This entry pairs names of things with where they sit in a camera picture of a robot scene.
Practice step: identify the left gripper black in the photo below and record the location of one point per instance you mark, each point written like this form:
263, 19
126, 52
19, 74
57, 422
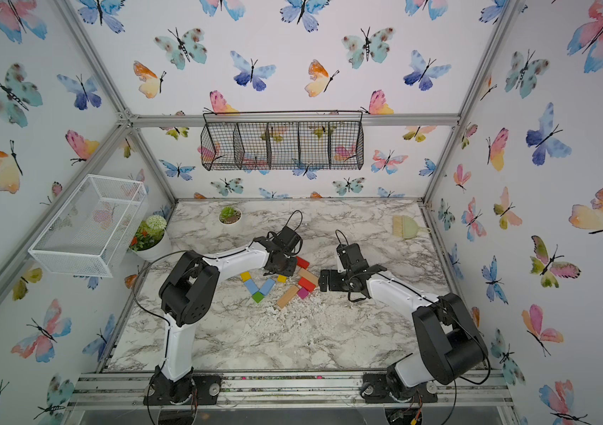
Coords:
291, 271

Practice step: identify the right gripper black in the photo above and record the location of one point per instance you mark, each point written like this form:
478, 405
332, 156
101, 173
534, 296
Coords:
332, 282

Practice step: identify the red block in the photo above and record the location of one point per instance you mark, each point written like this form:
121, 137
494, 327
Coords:
306, 284
302, 263

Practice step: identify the blue block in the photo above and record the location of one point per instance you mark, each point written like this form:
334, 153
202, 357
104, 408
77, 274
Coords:
267, 287
251, 286

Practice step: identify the green small block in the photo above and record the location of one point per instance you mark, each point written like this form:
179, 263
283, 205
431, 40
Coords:
258, 297

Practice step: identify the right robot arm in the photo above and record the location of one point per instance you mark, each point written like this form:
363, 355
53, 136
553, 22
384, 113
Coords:
449, 344

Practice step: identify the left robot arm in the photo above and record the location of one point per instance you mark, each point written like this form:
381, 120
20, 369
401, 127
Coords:
187, 294

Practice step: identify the natural wood block upper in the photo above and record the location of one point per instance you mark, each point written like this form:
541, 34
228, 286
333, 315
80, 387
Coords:
305, 274

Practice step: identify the natural wood block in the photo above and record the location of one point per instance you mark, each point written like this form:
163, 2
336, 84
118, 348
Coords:
305, 274
290, 294

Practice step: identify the magenta small block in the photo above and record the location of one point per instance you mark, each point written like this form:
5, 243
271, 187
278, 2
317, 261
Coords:
303, 293

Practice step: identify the natural wood block lower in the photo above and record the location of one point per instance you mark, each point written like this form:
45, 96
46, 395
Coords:
290, 294

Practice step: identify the small potted succulent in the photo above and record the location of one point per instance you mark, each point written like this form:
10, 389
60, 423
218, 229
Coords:
230, 216

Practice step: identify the green hand brush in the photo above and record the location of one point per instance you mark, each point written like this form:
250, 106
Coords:
406, 227

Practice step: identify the white pot flowering plant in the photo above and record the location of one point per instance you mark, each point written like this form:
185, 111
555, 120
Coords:
150, 241

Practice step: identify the black wire wall basket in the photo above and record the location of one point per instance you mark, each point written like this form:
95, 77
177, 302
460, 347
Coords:
283, 141

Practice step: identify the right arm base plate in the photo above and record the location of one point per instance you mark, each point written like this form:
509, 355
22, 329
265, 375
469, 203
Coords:
382, 388

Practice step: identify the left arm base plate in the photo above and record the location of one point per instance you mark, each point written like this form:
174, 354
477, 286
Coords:
200, 390

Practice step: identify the aluminium front rail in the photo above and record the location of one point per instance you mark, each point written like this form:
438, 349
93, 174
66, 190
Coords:
260, 389

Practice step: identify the white mesh wall basket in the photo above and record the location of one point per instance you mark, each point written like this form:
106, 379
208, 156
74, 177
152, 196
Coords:
93, 229

